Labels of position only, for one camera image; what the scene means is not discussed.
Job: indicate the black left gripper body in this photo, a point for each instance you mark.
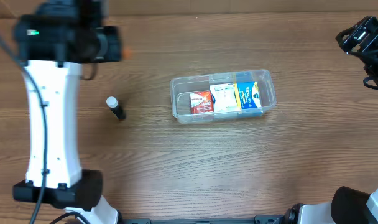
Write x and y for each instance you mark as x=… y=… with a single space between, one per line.
x=113 y=43

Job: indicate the orange tablet tube white cap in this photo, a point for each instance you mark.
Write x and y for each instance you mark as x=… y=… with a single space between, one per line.
x=126 y=53

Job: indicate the dark syrup bottle white cap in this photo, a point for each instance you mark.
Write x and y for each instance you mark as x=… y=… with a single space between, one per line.
x=115 y=107

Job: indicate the clear plastic container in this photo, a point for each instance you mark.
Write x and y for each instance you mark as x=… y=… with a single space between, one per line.
x=181 y=88

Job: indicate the red medicine box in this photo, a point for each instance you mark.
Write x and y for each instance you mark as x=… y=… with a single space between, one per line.
x=201 y=102

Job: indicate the white plaster box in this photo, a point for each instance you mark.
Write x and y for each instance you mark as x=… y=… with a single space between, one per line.
x=224 y=99

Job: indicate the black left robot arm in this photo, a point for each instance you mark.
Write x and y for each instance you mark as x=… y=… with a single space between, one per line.
x=52 y=51

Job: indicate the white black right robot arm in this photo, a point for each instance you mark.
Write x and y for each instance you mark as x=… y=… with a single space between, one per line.
x=348 y=205

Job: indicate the blue yellow lozenge box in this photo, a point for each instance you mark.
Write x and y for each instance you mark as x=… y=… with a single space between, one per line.
x=247 y=93

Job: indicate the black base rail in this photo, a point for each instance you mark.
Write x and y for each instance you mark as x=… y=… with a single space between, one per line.
x=258 y=219

